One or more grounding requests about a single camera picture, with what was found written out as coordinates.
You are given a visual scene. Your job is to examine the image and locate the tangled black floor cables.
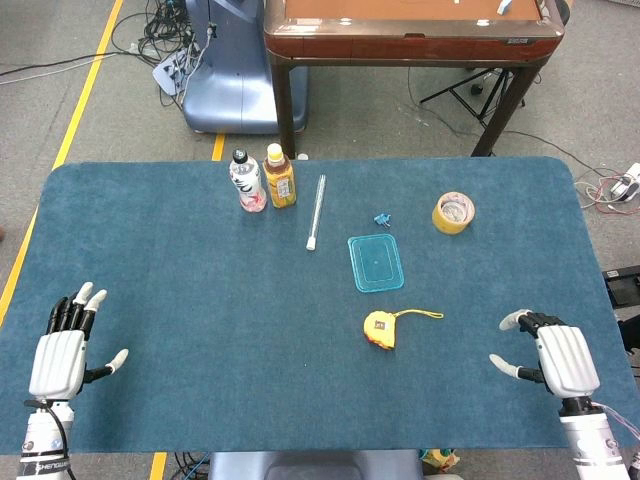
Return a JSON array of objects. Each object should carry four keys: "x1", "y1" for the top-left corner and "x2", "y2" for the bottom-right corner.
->
[{"x1": 109, "y1": 0, "x2": 204, "y2": 109}]

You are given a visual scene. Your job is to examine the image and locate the brown mahjong table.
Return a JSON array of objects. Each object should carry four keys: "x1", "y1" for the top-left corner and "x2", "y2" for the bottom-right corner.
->
[{"x1": 263, "y1": 0, "x2": 566, "y2": 159}]

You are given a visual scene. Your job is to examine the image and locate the black metal frame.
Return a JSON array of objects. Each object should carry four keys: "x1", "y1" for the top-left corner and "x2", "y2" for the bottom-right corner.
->
[{"x1": 602, "y1": 266, "x2": 640, "y2": 309}]

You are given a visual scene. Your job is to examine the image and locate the black tripod stand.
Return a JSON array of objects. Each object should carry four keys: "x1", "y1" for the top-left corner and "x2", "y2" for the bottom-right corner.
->
[{"x1": 418, "y1": 67, "x2": 527, "y2": 129}]

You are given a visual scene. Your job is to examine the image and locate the yellow tea bottle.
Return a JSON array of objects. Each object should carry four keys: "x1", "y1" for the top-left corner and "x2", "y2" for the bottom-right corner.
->
[{"x1": 262, "y1": 142, "x2": 298, "y2": 210}]

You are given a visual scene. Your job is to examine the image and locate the grey blue robot torso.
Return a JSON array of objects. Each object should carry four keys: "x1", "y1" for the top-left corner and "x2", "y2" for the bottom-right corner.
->
[{"x1": 208, "y1": 449, "x2": 424, "y2": 480}]

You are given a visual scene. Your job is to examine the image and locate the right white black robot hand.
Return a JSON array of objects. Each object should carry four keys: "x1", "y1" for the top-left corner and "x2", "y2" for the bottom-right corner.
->
[{"x1": 488, "y1": 308, "x2": 601, "y2": 400}]

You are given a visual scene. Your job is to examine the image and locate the white charger with wires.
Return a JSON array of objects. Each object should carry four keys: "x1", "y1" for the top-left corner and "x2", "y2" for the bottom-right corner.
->
[{"x1": 574, "y1": 162, "x2": 640, "y2": 216}]

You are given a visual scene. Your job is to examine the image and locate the yellow tape measure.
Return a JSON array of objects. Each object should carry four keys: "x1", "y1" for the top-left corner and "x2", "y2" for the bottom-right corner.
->
[{"x1": 363, "y1": 309, "x2": 445, "y2": 352}]

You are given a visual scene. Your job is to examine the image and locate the white power strip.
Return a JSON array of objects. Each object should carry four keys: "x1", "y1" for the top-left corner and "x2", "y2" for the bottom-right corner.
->
[{"x1": 152, "y1": 48, "x2": 195, "y2": 97}]

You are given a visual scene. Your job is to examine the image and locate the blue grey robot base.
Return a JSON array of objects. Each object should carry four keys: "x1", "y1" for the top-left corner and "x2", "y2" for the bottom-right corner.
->
[{"x1": 182, "y1": 0, "x2": 309, "y2": 135}]

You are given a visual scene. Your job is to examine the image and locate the blue translucent plastic lid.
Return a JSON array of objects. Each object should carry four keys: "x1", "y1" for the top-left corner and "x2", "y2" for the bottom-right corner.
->
[{"x1": 347, "y1": 233, "x2": 405, "y2": 294}]

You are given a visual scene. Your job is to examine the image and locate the blue felt table mat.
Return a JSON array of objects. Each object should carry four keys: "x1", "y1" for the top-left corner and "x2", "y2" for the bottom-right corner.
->
[{"x1": 0, "y1": 156, "x2": 640, "y2": 456}]

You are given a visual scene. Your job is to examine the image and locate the yellow packing tape roll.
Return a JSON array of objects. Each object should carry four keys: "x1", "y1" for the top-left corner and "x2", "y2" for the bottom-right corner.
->
[{"x1": 431, "y1": 190, "x2": 477, "y2": 237}]

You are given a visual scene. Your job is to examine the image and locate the clear bottle pink drink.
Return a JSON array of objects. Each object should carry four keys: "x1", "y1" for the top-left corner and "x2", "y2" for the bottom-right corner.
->
[{"x1": 228, "y1": 148, "x2": 268, "y2": 214}]

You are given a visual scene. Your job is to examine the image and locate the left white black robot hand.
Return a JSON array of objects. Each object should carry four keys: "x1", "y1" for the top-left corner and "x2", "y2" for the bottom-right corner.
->
[{"x1": 28, "y1": 281, "x2": 130, "y2": 401}]

